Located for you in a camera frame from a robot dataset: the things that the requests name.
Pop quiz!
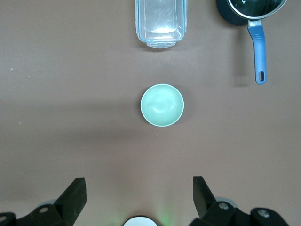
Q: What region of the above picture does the black saucepan with blue handle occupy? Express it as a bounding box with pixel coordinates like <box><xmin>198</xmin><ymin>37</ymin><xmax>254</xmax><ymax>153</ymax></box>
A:
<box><xmin>215</xmin><ymin>0</ymin><xmax>289</xmax><ymax>85</ymax></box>

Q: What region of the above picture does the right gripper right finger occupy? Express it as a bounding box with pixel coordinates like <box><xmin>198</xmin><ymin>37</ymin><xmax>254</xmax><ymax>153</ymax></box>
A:
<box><xmin>189</xmin><ymin>176</ymin><xmax>290</xmax><ymax>226</ymax></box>

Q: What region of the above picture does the green bowl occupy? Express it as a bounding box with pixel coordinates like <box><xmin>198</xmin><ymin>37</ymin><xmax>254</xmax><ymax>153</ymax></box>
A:
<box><xmin>140</xmin><ymin>83</ymin><xmax>185</xmax><ymax>128</ymax></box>

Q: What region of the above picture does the glass saucepan lid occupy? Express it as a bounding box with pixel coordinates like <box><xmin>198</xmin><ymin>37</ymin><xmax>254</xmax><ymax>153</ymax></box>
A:
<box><xmin>227</xmin><ymin>0</ymin><xmax>288</xmax><ymax>20</ymax></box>

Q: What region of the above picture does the clear plastic food container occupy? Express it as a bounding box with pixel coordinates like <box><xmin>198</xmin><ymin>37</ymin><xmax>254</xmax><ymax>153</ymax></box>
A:
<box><xmin>134</xmin><ymin>0</ymin><xmax>188</xmax><ymax>49</ymax></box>

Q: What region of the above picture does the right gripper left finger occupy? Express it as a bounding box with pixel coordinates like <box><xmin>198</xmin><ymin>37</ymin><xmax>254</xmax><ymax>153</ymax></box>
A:
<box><xmin>0</xmin><ymin>178</ymin><xmax>87</xmax><ymax>226</ymax></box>

